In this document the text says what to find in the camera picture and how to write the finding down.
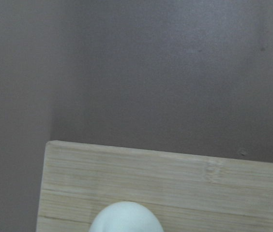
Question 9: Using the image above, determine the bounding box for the bamboo cutting board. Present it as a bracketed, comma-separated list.
[36, 141, 273, 232]

